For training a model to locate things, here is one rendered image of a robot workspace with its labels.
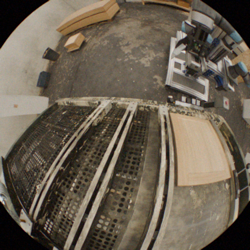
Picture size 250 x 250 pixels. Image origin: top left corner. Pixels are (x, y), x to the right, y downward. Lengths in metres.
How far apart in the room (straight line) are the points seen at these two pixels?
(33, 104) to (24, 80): 1.67
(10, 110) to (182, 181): 3.62
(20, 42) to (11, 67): 1.11
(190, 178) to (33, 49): 5.46
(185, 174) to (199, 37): 0.53
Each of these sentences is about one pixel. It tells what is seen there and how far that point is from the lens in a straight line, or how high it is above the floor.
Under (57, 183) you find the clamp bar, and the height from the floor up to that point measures 1.50.
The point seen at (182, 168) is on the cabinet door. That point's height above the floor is 1.29.
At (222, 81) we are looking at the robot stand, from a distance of 1.25.
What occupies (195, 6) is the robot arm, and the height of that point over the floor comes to 1.57.
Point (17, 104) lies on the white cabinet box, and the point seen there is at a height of 1.29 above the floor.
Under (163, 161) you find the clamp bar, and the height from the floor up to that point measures 1.32.
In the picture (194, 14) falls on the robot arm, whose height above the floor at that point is 1.54.
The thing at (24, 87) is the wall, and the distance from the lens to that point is 4.82.
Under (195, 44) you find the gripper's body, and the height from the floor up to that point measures 1.45.
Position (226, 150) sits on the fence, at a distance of 0.78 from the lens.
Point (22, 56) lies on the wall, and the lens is 4.96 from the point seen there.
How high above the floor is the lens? 1.65
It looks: 74 degrees down
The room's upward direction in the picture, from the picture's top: 115 degrees counter-clockwise
